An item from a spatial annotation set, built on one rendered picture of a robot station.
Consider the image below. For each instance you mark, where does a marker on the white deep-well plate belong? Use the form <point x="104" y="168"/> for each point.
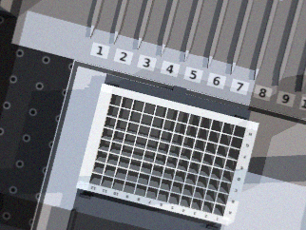
<point x="167" y="155"/>

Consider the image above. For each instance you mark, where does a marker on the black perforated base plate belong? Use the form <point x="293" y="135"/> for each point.
<point x="33" y="85"/>

